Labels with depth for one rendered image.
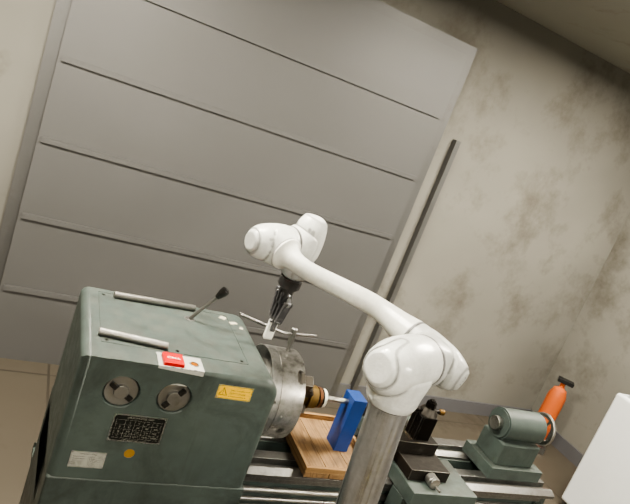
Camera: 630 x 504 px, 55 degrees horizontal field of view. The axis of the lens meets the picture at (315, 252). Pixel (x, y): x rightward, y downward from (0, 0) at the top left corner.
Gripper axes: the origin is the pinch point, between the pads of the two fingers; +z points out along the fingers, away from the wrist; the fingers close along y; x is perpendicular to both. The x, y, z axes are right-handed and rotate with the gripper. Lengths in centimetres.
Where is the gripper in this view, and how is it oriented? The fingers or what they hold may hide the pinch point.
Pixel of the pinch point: (270, 329)
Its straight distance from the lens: 202.4
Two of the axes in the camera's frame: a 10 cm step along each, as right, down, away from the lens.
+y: -3.1, -4.2, 8.6
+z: -3.7, 8.8, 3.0
